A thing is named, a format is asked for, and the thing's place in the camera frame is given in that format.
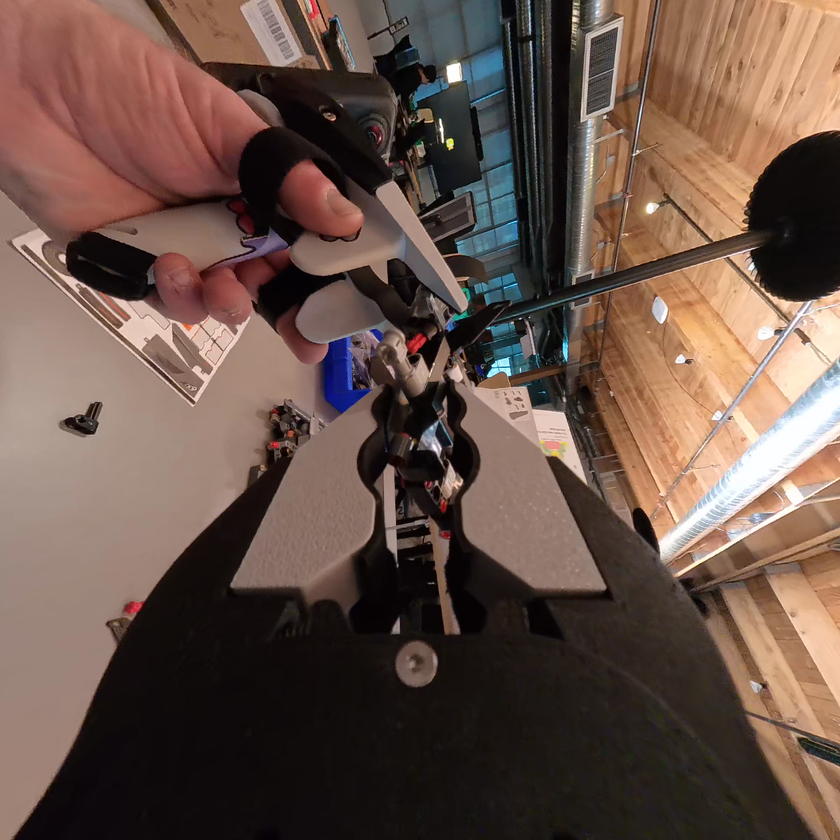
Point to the white air vent grille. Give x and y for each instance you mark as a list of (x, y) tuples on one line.
[(602, 69)]

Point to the black lego pin connector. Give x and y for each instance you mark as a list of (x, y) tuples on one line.
[(82, 423)]

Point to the black electronic device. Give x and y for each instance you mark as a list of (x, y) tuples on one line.
[(341, 46)]

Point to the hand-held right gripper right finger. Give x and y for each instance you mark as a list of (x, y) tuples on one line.
[(531, 525)]

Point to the black grey lego frame assembly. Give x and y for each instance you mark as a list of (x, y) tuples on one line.
[(420, 446)]

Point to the cardboard box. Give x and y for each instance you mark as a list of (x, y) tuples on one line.
[(216, 33)]

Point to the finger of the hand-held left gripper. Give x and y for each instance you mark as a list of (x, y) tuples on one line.
[(420, 249)]

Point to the large lego car chassis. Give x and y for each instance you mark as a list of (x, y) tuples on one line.
[(292, 426)]

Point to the white sticker sheet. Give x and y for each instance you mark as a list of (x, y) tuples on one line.
[(164, 354)]

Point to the black monitor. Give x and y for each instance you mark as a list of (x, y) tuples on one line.
[(453, 131)]

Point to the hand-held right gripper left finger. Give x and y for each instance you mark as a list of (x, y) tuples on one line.
[(308, 525)]

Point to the beige office chair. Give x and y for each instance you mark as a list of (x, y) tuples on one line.
[(469, 266)]

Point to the silver spiral air duct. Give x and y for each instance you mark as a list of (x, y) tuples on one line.
[(754, 459), (584, 197)]

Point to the blue parts bin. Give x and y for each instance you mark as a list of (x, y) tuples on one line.
[(338, 380)]

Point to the lego instruction book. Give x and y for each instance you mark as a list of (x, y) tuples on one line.
[(558, 439)]

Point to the dark lego panel red pin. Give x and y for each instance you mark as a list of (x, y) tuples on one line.
[(121, 628)]

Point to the grey office chair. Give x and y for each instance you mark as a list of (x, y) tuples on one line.
[(449, 216)]

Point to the person's left hand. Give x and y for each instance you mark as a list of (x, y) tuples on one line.
[(98, 118)]

